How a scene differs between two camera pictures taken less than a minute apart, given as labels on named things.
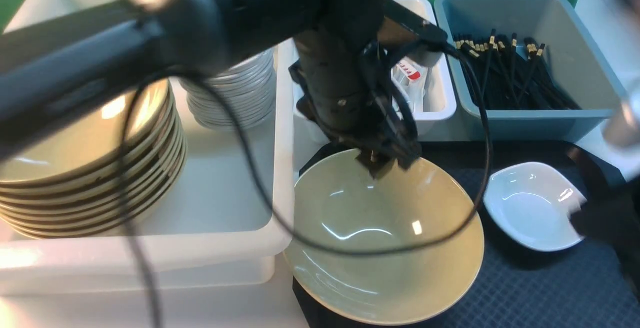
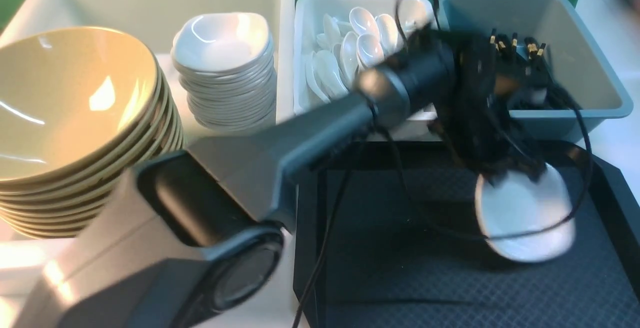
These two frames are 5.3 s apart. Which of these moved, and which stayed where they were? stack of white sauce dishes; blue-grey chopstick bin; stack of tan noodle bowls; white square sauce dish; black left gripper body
Moved: black left gripper body; white square sauce dish
Stayed: stack of tan noodle bowls; stack of white sauce dishes; blue-grey chopstick bin
